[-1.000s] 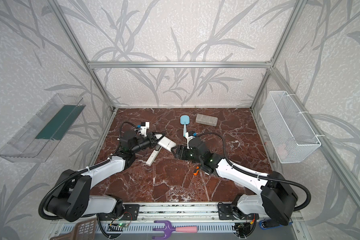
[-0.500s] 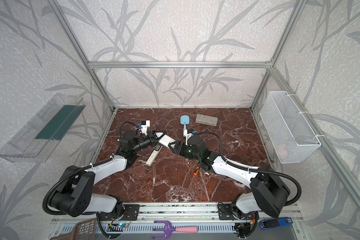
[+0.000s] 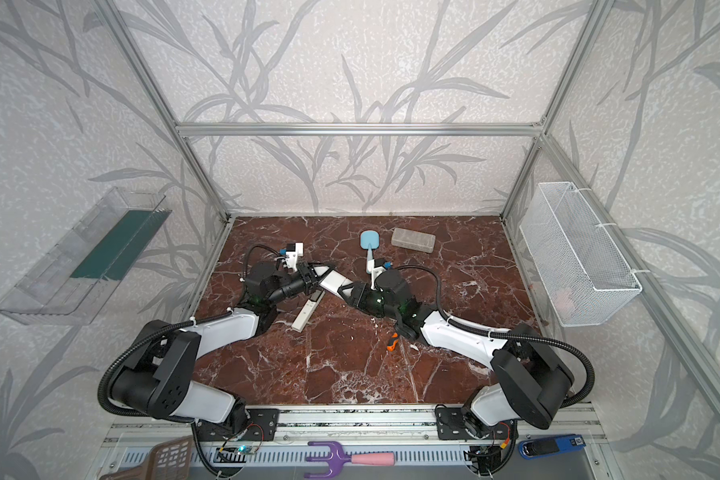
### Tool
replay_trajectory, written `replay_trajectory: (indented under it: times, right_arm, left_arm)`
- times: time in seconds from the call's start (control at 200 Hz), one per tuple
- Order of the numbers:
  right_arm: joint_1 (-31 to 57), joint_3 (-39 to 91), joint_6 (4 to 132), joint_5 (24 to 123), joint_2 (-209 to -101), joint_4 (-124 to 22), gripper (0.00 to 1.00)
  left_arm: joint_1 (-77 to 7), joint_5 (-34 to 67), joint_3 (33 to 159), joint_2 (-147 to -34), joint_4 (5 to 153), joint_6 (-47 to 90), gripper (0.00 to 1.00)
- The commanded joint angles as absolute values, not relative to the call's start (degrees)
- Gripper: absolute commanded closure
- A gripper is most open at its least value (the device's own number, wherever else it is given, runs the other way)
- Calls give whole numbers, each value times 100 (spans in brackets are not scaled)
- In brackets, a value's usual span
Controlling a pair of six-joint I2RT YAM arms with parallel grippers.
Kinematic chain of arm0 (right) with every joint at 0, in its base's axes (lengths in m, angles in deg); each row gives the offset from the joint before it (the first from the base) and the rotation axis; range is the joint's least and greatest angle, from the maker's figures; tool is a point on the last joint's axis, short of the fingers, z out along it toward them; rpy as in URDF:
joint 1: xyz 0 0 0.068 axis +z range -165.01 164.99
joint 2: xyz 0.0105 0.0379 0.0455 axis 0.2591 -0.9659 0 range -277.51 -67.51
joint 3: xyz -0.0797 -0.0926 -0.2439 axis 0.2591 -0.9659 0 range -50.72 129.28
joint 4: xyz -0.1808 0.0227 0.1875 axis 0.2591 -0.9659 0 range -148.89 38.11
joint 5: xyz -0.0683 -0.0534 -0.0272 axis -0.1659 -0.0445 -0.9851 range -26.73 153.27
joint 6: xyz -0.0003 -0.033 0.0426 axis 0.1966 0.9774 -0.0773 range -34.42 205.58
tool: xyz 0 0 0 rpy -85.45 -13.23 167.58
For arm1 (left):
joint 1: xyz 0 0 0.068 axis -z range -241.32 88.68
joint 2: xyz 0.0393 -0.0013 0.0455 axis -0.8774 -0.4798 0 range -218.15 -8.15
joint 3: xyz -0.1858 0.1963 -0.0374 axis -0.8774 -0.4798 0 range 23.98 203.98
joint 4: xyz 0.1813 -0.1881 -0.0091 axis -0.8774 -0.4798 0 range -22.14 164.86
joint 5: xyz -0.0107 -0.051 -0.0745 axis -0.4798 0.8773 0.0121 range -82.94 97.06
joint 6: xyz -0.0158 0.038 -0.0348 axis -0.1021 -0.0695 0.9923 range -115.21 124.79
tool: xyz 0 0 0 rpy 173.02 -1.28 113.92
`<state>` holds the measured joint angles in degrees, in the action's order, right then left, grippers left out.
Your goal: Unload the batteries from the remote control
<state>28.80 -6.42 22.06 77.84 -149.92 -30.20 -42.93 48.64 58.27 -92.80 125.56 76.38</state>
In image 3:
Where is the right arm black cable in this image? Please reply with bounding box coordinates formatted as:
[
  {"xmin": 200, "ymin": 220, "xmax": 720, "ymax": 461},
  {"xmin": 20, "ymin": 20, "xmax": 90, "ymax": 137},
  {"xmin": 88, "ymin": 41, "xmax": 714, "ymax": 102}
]
[{"xmin": 392, "ymin": 265, "xmax": 595, "ymax": 409}]

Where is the white wire mesh basket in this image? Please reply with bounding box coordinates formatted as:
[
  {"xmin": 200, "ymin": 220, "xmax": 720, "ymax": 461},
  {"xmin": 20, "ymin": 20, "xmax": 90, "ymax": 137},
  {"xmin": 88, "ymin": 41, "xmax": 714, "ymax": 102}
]
[{"xmin": 520, "ymin": 182, "xmax": 642, "ymax": 327}]

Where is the light blue small spatula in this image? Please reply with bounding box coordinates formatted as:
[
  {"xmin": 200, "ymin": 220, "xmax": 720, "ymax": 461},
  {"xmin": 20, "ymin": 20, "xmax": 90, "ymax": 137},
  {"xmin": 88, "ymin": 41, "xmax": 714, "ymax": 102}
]
[{"xmin": 360, "ymin": 230, "xmax": 380, "ymax": 274}]

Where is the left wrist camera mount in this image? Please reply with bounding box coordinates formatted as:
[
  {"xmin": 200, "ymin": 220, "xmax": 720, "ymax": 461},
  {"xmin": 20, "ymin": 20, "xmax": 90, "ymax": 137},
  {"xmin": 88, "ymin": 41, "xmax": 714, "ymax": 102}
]
[{"xmin": 280, "ymin": 242, "xmax": 304, "ymax": 272}]

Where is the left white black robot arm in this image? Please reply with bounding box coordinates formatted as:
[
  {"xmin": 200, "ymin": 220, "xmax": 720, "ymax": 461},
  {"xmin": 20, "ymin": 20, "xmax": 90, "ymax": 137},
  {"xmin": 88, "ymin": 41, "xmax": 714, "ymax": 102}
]
[{"xmin": 97, "ymin": 262, "xmax": 330, "ymax": 430}]

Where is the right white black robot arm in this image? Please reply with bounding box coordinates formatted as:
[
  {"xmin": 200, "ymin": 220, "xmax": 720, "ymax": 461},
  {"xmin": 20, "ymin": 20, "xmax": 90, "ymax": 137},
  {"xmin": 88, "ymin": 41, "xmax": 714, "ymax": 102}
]
[{"xmin": 321, "ymin": 269, "xmax": 574, "ymax": 438}]

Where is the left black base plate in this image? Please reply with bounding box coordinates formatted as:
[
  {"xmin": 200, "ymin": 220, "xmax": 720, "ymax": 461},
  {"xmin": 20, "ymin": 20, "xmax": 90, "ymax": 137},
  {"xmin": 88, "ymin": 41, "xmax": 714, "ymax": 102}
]
[{"xmin": 197, "ymin": 408, "xmax": 280, "ymax": 442}]

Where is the brown plastic basket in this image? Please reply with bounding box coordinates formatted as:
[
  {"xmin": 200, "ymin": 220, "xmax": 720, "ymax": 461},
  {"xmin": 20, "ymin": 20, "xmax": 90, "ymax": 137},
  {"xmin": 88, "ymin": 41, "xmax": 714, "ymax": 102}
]
[{"xmin": 100, "ymin": 436, "xmax": 194, "ymax": 480}]

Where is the blue black device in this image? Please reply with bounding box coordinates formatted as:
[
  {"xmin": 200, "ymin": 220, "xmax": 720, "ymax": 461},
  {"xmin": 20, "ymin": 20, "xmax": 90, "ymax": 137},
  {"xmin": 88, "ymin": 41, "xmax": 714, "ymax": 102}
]
[{"xmin": 517, "ymin": 434, "xmax": 586, "ymax": 460}]

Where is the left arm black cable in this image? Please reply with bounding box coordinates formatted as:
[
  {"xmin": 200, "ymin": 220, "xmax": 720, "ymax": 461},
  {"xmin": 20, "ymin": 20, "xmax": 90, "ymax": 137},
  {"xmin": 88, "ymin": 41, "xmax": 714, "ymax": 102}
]
[{"xmin": 97, "ymin": 244, "xmax": 289, "ymax": 418}]

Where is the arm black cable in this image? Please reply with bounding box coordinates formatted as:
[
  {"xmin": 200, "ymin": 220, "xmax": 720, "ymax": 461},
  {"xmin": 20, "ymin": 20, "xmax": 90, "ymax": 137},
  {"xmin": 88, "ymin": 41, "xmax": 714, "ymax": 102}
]
[
  {"xmin": 97, "ymin": 244, "xmax": 289, "ymax": 418},
  {"xmin": 392, "ymin": 265, "xmax": 595, "ymax": 409}
]

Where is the white remote control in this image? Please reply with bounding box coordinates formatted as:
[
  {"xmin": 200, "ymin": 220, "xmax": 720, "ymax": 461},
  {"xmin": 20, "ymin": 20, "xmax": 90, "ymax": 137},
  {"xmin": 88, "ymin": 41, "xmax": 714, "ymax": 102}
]
[{"xmin": 311, "ymin": 264, "xmax": 353, "ymax": 297}]

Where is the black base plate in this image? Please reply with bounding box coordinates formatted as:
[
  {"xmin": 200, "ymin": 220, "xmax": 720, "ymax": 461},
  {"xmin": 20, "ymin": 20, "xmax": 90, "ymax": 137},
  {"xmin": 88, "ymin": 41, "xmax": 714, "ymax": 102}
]
[
  {"xmin": 197, "ymin": 408, "xmax": 280, "ymax": 442},
  {"xmin": 434, "ymin": 404, "xmax": 516, "ymax": 442}
]

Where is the orange black small screwdriver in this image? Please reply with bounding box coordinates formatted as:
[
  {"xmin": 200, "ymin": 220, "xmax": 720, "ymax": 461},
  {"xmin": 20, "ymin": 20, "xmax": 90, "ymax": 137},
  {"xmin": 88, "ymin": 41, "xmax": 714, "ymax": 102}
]
[{"xmin": 386, "ymin": 333, "xmax": 399, "ymax": 352}]

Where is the clear wall shelf green mat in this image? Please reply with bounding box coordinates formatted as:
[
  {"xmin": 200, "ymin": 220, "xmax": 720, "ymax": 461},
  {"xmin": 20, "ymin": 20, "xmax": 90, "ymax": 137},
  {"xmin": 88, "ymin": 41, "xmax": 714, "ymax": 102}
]
[{"xmin": 0, "ymin": 187, "xmax": 172, "ymax": 326}]

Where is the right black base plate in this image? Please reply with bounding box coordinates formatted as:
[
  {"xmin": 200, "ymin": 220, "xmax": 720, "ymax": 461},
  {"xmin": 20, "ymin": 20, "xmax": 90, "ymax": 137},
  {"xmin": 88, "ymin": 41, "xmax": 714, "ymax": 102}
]
[{"xmin": 434, "ymin": 404, "xmax": 516, "ymax": 442}]

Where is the purple pink garden fork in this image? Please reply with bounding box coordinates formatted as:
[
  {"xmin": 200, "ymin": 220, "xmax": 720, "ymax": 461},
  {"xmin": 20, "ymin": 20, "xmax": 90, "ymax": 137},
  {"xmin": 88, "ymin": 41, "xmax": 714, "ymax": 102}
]
[{"xmin": 304, "ymin": 441, "xmax": 396, "ymax": 479}]

